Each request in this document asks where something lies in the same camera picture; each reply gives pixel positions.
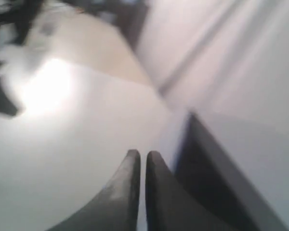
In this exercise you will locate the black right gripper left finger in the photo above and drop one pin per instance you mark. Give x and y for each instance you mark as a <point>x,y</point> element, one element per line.
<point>115,207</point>

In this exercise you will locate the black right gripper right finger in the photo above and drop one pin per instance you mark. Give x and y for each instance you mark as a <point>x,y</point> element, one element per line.
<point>169,207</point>

